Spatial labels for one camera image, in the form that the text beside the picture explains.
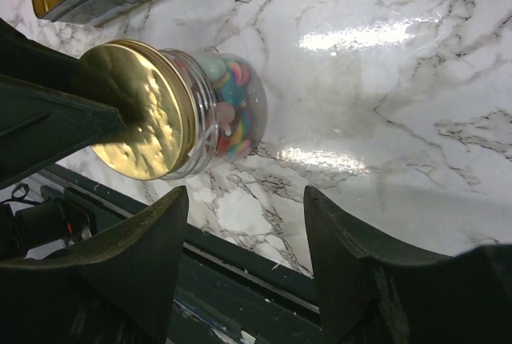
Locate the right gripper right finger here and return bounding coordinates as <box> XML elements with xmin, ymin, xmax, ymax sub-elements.
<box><xmin>303</xmin><ymin>186</ymin><xmax>511</xmax><ymax>343</ymax></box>

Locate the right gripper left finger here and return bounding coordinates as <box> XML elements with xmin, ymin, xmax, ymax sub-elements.
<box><xmin>1</xmin><ymin>186</ymin><xmax>189</xmax><ymax>343</ymax></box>

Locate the round jar lid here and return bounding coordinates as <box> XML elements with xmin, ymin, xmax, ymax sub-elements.
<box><xmin>74</xmin><ymin>39</ymin><xmax>198</xmax><ymax>180</ymax></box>

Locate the clear glass jar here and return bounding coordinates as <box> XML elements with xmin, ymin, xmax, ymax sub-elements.
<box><xmin>161</xmin><ymin>49</ymin><xmax>268</xmax><ymax>180</ymax></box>

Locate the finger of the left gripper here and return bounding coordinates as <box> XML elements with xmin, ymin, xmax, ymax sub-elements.
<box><xmin>1</xmin><ymin>22</ymin><xmax>126</xmax><ymax>188</ymax></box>

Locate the black mounting base rail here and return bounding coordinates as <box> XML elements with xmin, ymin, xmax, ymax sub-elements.
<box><xmin>1</xmin><ymin>166</ymin><xmax>322</xmax><ymax>343</ymax></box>

